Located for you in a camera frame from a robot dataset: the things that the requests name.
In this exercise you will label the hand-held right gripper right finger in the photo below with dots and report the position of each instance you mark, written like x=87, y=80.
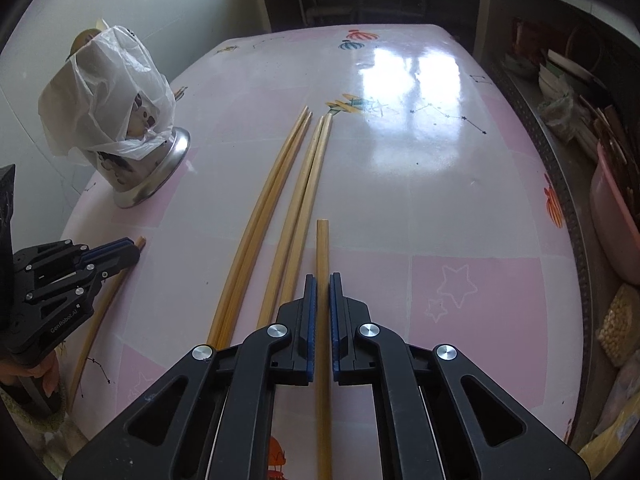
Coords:
x=334, y=325

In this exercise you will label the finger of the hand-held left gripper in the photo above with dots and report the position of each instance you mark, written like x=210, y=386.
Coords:
x=107, y=251
x=120, y=264

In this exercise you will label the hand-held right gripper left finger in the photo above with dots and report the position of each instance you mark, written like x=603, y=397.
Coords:
x=311, y=320

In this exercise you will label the wooden chopstick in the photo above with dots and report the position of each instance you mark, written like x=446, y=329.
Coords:
x=95, y=330
x=323, y=250
x=261, y=230
x=313, y=185
x=303, y=185
x=251, y=227

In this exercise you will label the steel utensil holder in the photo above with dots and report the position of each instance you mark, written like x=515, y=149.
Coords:
x=150, y=175

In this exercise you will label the white plastic bag liner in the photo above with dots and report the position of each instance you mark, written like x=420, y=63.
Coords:
x=105, y=85

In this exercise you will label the cream yellow spoon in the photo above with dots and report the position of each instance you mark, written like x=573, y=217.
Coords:
x=82, y=40

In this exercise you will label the bundle of wooden utensils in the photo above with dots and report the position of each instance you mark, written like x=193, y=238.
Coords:
x=610, y=130

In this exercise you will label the person's left hand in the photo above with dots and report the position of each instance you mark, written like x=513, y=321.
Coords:
x=47, y=375

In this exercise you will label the pink printed tablecloth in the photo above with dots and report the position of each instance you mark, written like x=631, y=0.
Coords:
x=425, y=185

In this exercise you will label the bag of dried beans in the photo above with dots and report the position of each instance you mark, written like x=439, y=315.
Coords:
x=620, y=325

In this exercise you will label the yellow plastic bag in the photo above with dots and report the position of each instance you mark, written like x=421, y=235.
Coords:
x=607, y=442

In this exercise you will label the pink plastic basin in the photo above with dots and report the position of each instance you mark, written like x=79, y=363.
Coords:
x=615, y=220

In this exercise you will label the clear plastic bag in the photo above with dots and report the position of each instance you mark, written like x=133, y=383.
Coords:
x=557, y=115

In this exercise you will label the stack of white bowls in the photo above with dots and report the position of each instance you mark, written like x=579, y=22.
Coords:
x=557, y=80

